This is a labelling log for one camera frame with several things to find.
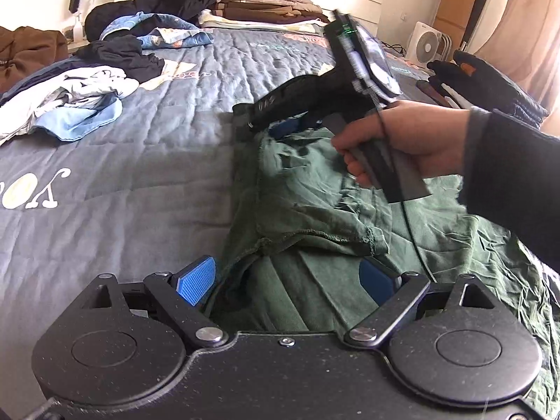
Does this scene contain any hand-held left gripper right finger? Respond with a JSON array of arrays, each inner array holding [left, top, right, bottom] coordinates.
[[345, 257, 497, 351]]

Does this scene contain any person's right hand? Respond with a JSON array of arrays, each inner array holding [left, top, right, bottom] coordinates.
[[330, 100, 473, 189]]

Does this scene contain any brown cardboard sheet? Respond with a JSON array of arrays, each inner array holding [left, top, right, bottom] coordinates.
[[435, 0, 484, 40]]

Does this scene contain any beige curtain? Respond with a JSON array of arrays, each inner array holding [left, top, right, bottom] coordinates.
[[475, 0, 560, 119]]

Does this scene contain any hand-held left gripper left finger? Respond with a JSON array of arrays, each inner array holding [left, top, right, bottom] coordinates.
[[81, 254, 229, 351]]

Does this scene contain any pile of unfolded clothes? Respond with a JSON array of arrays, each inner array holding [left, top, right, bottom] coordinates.
[[0, 65, 141, 145]]

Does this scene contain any dark navy garment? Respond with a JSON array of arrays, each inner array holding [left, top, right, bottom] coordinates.
[[0, 57, 88, 106]]

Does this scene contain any brown jacket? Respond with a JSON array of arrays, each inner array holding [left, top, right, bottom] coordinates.
[[0, 25, 70, 95]]

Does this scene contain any white box fan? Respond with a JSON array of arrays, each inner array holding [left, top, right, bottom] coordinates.
[[405, 21, 456, 68]]

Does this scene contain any green t-shirt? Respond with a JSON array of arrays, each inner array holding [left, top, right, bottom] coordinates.
[[205, 127, 560, 416]]

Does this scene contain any black crumpled garment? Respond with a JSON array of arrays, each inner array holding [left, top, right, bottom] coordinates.
[[74, 35, 166, 84]]

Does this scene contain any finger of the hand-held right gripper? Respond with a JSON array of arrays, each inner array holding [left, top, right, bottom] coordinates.
[[247, 74, 334, 132], [267, 115, 338, 139]]

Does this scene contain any black panel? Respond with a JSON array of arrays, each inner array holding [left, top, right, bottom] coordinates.
[[459, 0, 497, 51]]

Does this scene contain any light blue shirt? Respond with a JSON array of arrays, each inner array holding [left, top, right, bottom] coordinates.
[[33, 96, 123, 141]]

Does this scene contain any stack of folded brown clothes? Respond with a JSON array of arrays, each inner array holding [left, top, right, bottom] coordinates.
[[198, 0, 331, 31]]

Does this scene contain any stack of folded dark clothes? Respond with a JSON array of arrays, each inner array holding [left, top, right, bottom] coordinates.
[[415, 49, 550, 130]]

